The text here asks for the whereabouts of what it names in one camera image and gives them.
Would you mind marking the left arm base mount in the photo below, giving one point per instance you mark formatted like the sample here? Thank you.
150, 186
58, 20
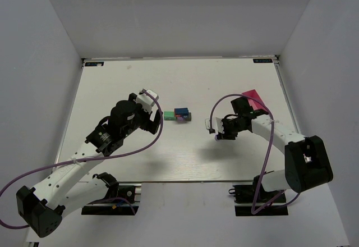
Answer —
122, 201

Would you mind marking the blue table label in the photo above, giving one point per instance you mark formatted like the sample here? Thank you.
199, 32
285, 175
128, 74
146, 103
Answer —
94, 64
262, 60

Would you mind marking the green rectangular block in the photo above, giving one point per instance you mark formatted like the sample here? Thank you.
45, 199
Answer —
169, 116

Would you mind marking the pink plastic box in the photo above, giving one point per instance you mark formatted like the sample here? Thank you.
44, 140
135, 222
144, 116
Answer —
254, 99

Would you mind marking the right blue table label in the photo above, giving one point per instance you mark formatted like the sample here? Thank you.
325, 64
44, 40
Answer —
262, 60

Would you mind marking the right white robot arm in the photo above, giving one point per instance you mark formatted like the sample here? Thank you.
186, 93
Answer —
306, 162

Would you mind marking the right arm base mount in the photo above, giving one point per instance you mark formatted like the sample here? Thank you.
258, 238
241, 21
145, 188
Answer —
243, 196

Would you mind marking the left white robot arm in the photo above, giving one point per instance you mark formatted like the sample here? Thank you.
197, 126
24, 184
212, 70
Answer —
47, 203

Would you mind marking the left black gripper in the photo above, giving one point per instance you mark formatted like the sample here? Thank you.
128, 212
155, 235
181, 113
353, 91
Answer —
153, 123

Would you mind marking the left blue table label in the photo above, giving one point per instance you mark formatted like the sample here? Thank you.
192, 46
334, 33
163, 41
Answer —
94, 64

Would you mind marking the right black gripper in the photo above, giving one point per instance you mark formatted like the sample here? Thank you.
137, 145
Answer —
226, 129

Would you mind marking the blue rectangular block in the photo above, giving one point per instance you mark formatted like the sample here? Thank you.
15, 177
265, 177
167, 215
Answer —
181, 111

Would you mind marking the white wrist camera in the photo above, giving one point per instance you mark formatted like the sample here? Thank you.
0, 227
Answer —
214, 126
146, 102

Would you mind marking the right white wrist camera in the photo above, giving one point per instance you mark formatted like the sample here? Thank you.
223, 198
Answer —
214, 126

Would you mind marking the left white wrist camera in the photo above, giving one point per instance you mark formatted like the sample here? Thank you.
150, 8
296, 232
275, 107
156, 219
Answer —
146, 102

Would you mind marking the brown cube block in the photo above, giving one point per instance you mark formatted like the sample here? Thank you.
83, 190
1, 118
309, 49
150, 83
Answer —
189, 118

